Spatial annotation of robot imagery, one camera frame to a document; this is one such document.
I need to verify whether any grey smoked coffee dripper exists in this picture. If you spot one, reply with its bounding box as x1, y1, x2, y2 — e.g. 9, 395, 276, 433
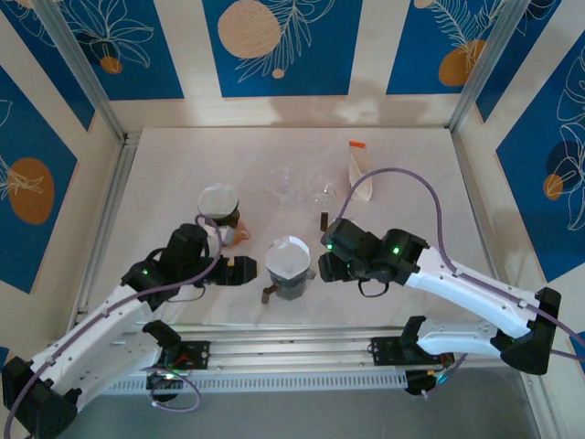
267, 255, 317, 289

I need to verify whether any orange glass carafe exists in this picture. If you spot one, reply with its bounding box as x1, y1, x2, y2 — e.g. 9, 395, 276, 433
218, 219, 251, 246

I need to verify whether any white paper coffee filter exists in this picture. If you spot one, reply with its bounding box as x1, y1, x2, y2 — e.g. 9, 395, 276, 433
197, 182, 240, 219
265, 235, 312, 280

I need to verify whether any clear glass dripper wooden handle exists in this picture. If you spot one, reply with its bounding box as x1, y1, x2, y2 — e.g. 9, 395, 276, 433
308, 176, 340, 231

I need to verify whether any white orange filter pack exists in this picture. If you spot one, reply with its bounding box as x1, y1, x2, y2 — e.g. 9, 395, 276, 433
346, 139, 376, 202

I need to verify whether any clear glass carafe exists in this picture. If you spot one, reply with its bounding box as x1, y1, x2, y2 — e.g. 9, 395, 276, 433
265, 166, 305, 206

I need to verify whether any black controller board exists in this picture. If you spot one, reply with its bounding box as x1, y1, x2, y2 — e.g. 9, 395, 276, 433
404, 368, 458, 398
145, 365, 184, 403

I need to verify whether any thin black cable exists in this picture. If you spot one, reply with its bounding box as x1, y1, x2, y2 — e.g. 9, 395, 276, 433
357, 277, 390, 299
157, 283, 207, 305

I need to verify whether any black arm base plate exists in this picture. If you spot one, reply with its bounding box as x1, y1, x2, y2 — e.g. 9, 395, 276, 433
157, 338, 212, 370
370, 336, 456, 367

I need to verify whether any wide aluminium base rail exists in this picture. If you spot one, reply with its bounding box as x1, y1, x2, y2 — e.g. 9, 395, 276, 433
48, 322, 543, 380

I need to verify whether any aluminium side rail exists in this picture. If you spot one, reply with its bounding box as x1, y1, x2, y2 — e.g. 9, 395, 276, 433
68, 131, 138, 339
450, 130, 557, 439

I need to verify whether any white slotted cable duct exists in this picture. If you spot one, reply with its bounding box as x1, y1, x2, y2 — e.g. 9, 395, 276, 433
104, 370, 409, 395

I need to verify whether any purple cable loop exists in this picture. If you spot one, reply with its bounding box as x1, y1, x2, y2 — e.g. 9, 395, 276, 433
148, 368, 202, 412

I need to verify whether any aluminium frame post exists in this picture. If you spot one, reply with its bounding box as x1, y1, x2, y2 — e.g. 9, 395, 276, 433
448, 0, 522, 134
32, 0, 129, 144

